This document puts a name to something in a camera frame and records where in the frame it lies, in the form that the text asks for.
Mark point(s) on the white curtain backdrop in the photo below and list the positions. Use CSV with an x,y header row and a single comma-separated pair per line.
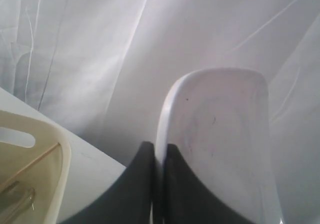
x,y
101,69

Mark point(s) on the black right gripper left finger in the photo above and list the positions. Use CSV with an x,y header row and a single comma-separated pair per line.
x,y
129,198

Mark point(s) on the steel fork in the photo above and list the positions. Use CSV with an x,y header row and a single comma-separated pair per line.
x,y
7,189

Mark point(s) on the cream bin with triangle mark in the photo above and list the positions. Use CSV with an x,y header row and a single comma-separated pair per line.
x,y
22,139

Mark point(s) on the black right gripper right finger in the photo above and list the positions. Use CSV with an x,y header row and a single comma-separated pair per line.
x,y
187,200

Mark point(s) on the steel long spoon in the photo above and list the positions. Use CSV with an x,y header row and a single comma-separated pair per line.
x,y
22,206

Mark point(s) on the white square plate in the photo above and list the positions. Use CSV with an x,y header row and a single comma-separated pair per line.
x,y
218,119

